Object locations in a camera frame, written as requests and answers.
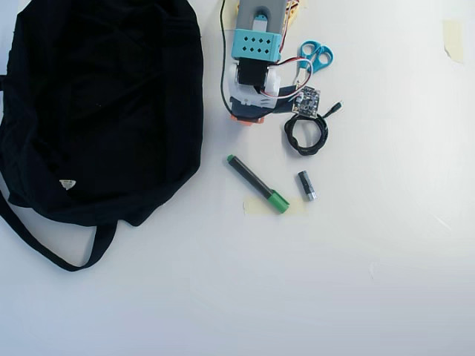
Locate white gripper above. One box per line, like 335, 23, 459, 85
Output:
226, 61, 281, 128

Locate black fabric bag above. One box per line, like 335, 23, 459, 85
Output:
0, 0, 206, 273

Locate black marker with green cap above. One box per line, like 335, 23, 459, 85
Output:
226, 154, 291, 215

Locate small black cylindrical battery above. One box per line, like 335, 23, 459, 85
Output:
296, 170, 318, 202

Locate thin black power cable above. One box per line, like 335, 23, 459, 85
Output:
219, 0, 235, 116

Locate camera circuit board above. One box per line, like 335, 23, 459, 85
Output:
292, 85, 323, 120

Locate white and red wire bundle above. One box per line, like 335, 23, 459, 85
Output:
265, 55, 317, 102

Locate black braided coiled cable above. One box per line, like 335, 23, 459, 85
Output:
284, 101, 344, 158

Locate scissors with teal handles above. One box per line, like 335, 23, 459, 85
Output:
294, 39, 335, 85

